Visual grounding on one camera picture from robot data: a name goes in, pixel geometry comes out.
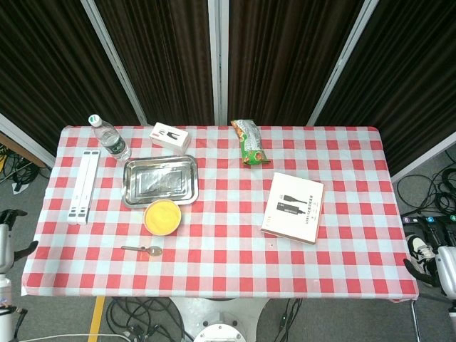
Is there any metal table leg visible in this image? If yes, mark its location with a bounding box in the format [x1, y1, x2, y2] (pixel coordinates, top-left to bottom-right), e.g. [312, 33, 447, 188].
[411, 301, 421, 342]

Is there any beige bowl of orange powder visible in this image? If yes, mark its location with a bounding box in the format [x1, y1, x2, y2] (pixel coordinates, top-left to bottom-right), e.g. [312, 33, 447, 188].
[142, 199, 183, 237]

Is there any black cable with switch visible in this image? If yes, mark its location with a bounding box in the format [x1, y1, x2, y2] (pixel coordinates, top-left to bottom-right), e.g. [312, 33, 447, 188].
[276, 298, 304, 342]

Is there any red white checked tablecloth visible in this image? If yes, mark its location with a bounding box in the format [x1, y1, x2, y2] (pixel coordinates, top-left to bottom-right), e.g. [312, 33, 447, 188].
[20, 124, 420, 304]

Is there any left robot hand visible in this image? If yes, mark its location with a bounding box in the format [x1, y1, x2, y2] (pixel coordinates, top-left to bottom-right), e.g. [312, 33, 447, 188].
[0, 209, 39, 275]

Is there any white partition base rail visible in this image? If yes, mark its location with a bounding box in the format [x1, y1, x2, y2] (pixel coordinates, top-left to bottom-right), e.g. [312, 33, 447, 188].
[0, 113, 56, 167]
[390, 131, 456, 183]

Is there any stainless steel rectangular tray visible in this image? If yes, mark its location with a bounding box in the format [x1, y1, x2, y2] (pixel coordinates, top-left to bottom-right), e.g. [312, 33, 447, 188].
[121, 154, 200, 209]

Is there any clear plastic water bottle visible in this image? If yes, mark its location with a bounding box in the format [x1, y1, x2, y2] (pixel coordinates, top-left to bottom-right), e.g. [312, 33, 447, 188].
[88, 113, 132, 162]

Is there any long white slim box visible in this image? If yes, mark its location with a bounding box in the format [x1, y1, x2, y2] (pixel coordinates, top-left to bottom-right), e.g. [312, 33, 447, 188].
[76, 150, 101, 225]
[67, 150, 93, 224]

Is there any black numbered cable hub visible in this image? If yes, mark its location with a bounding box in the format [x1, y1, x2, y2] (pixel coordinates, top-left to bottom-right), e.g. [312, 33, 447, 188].
[402, 212, 456, 225]

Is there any green snack bag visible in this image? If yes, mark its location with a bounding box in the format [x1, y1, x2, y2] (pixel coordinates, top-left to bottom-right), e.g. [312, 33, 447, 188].
[230, 119, 272, 167]

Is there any small white product box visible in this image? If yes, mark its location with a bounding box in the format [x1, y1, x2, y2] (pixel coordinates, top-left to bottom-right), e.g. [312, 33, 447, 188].
[148, 122, 190, 155]

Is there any large white cable box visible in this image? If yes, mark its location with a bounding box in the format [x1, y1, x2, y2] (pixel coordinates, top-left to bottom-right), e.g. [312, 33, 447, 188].
[259, 172, 325, 246]

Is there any black floor cable bundle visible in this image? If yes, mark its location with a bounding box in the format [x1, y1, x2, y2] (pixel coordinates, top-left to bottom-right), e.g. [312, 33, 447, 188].
[0, 144, 53, 195]
[395, 149, 456, 218]
[105, 297, 195, 342]

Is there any white partition post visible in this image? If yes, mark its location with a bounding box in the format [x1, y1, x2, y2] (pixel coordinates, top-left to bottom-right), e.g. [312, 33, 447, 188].
[80, 0, 149, 126]
[306, 0, 379, 126]
[208, 0, 229, 126]

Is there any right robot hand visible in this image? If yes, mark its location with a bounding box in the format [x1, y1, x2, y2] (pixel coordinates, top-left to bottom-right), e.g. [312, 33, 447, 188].
[403, 244, 456, 296]

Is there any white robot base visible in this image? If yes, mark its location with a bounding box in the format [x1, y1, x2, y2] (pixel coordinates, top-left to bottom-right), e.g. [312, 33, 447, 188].
[170, 297, 268, 342]

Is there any black white sneaker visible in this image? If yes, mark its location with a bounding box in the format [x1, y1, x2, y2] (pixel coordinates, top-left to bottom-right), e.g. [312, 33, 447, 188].
[405, 234, 437, 288]

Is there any metal spoon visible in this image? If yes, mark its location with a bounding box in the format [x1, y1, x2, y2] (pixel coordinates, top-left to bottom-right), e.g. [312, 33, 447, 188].
[120, 244, 164, 257]

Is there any dark brown curtain panel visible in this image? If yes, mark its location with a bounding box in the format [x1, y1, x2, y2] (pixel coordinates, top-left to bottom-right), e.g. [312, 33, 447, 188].
[94, 0, 214, 126]
[227, 0, 364, 126]
[316, 0, 456, 174]
[0, 0, 142, 156]

